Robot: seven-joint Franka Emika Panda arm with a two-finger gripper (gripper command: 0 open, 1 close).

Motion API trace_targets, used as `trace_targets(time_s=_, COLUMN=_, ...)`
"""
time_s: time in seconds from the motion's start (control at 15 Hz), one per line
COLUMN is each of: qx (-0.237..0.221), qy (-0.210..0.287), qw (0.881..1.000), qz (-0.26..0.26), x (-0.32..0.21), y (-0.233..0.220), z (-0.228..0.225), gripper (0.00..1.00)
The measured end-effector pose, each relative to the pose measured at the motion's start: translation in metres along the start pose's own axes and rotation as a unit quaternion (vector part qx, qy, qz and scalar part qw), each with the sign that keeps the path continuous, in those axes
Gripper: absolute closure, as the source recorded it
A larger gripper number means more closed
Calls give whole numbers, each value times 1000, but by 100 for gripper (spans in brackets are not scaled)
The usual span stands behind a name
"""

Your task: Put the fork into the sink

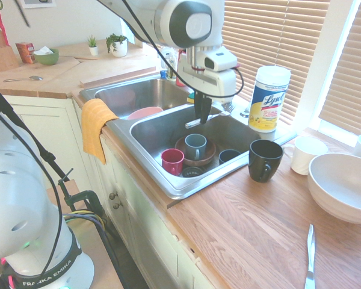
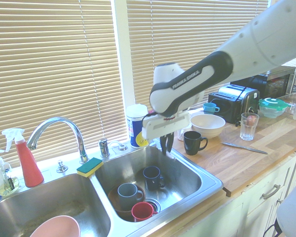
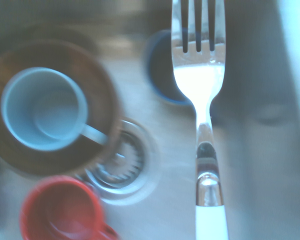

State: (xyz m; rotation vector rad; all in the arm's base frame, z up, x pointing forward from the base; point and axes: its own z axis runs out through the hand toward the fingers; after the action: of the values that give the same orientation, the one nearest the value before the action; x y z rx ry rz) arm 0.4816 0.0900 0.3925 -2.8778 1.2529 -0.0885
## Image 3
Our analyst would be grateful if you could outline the brown wooden bowl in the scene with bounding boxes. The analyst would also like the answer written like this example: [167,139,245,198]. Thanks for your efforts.
[0,39,121,176]

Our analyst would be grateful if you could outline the stainless steel double sink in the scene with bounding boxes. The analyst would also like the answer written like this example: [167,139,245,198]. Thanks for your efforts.
[0,0,300,240]

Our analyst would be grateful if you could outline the metal sink drain strainer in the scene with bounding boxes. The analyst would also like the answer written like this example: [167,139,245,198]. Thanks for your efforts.
[81,116,162,201]

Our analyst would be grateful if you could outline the silver metal fork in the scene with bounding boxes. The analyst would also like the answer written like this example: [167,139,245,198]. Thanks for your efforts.
[170,0,230,240]

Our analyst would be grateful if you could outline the navy blue mug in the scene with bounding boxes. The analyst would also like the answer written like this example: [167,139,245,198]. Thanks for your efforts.
[144,29,194,106]

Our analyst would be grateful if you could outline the red plastic cup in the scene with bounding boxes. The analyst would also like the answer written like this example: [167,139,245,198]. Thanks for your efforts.
[19,174,120,240]

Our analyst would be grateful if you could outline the grey mug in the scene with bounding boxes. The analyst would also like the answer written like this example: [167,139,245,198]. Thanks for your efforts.
[0,66,109,152]

